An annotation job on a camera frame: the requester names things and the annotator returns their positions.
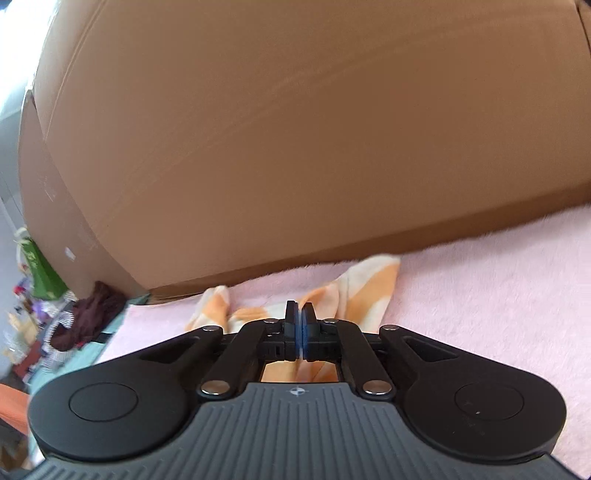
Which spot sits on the orange striped garment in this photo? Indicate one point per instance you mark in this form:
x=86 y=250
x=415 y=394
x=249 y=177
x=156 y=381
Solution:
x=364 y=286

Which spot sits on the large cardboard box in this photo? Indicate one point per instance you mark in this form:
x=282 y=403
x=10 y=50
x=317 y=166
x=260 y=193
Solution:
x=300 y=138

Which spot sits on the cardboard box with small label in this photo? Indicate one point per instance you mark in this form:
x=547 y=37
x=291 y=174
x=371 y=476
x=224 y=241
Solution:
x=60 y=194

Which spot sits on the green paper bag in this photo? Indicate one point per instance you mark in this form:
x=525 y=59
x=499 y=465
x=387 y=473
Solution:
x=44 y=277

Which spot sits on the dark brown garment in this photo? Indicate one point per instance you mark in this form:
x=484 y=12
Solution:
x=92 y=314

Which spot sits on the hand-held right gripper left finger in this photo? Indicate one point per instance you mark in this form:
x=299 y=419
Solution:
x=294 y=341

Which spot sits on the navy striped garment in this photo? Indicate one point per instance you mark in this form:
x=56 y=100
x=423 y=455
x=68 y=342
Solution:
x=57 y=337

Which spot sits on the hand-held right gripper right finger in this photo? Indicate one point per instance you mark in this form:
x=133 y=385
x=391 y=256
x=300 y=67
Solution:
x=308 y=341

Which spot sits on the pink towel blanket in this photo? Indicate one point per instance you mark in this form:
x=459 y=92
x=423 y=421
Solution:
x=485 y=286

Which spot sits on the teal blanket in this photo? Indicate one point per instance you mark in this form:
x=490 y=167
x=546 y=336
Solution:
x=92 y=355

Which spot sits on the small white box label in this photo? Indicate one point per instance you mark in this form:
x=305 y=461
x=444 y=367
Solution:
x=70 y=254

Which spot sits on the orange cloth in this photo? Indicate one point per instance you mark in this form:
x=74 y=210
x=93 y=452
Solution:
x=14 y=406

